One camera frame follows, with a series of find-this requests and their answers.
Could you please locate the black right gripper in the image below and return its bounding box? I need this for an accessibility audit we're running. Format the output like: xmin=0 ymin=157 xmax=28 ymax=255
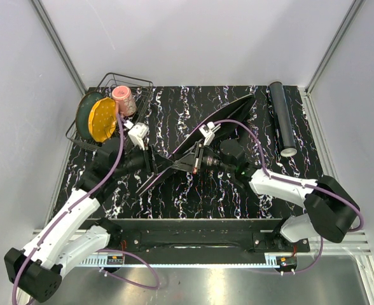
xmin=172 ymin=142 xmax=234 ymax=174

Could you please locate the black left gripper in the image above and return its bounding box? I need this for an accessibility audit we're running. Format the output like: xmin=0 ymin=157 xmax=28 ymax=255
xmin=114 ymin=139 xmax=174 ymax=179

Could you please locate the black sport racket bag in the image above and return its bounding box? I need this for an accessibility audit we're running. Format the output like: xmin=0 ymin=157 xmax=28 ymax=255
xmin=136 ymin=94 xmax=255 ymax=196

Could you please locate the black shuttlecock tube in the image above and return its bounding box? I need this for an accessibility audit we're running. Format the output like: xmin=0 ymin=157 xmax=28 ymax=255
xmin=269 ymin=81 xmax=297 ymax=158

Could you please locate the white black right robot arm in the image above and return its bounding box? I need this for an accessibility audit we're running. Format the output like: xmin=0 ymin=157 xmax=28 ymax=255
xmin=172 ymin=140 xmax=361 ymax=252

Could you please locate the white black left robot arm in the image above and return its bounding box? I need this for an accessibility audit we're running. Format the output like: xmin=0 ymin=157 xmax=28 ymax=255
xmin=4 ymin=138 xmax=171 ymax=304

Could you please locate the pink patterned mug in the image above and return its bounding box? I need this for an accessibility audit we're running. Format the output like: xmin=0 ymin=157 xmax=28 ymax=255
xmin=111 ymin=85 xmax=137 ymax=117

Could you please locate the yellow dotted plate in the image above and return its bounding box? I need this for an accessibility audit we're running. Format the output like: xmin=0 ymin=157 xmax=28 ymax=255
xmin=88 ymin=97 xmax=117 ymax=143

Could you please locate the dark green plate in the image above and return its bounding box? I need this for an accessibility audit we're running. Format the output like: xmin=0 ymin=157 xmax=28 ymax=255
xmin=75 ymin=91 xmax=103 ymax=140

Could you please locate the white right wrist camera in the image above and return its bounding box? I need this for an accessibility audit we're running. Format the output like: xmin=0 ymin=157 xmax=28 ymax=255
xmin=199 ymin=121 xmax=221 ymax=146

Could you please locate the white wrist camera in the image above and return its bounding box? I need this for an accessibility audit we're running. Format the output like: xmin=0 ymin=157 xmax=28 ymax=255
xmin=124 ymin=120 xmax=149 ymax=151
xmin=199 ymin=121 xmax=221 ymax=146

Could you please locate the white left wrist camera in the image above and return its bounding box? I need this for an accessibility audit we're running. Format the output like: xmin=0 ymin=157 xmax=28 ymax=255
xmin=124 ymin=120 xmax=149 ymax=151

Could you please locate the black wire dish rack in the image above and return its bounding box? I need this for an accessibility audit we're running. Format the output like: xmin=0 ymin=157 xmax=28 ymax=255
xmin=65 ymin=72 xmax=155 ymax=156

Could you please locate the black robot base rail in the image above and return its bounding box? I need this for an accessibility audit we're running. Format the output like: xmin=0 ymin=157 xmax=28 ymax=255
xmin=78 ymin=218 xmax=312 ymax=264

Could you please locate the right aluminium frame post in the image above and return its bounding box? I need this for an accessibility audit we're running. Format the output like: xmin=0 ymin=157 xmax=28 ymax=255
xmin=307 ymin=0 xmax=366 ymax=92

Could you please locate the aluminium frame post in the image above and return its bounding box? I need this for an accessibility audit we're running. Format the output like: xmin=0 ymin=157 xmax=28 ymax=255
xmin=307 ymin=0 xmax=366 ymax=92
xmin=29 ymin=0 xmax=87 ymax=94

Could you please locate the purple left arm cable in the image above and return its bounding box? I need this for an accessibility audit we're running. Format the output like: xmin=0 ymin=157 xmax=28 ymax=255
xmin=11 ymin=114 xmax=161 ymax=305

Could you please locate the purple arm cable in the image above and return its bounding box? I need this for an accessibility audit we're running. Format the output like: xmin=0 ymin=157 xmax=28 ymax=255
xmin=211 ymin=119 xmax=366 ymax=275
xmin=11 ymin=114 xmax=161 ymax=305

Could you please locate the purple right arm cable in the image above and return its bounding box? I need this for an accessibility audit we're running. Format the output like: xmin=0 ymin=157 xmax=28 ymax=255
xmin=211 ymin=119 xmax=366 ymax=275

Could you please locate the aluminium front frame rail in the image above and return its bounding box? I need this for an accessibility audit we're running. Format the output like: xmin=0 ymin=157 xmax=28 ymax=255
xmin=49 ymin=232 xmax=374 ymax=304

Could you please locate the left aluminium frame post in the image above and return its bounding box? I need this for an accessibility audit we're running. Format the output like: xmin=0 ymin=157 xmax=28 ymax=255
xmin=29 ymin=0 xmax=87 ymax=94

